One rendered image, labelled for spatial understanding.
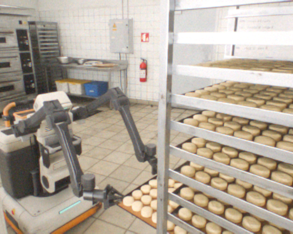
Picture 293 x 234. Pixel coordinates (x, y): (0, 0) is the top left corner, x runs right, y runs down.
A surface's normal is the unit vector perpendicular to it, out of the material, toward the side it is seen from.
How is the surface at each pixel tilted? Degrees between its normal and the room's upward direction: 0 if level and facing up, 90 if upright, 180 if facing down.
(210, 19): 90
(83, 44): 90
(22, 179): 90
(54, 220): 90
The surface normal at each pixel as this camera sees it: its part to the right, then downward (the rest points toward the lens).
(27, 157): 0.75, 0.21
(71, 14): -0.44, 0.28
